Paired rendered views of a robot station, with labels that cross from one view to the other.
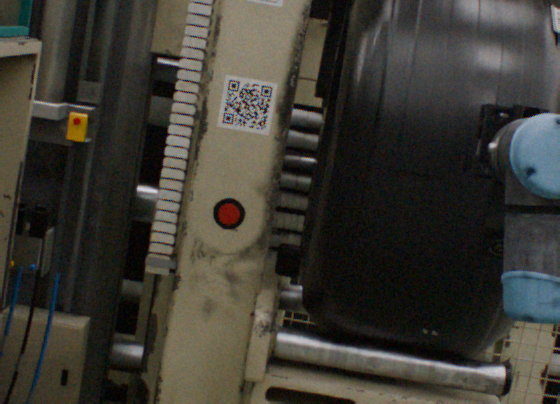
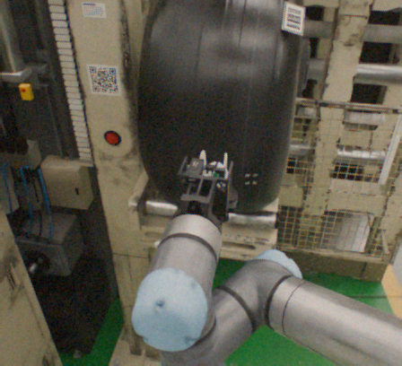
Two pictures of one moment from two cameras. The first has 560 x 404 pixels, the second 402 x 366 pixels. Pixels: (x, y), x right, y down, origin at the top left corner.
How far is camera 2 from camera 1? 93 cm
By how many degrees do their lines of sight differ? 31
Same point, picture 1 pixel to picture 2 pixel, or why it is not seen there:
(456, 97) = (204, 100)
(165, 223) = (83, 143)
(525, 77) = (254, 79)
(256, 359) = (134, 222)
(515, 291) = not seen: outside the picture
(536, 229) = (166, 353)
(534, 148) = (140, 325)
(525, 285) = not seen: outside the picture
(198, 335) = (116, 194)
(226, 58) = (83, 54)
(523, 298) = not seen: outside the picture
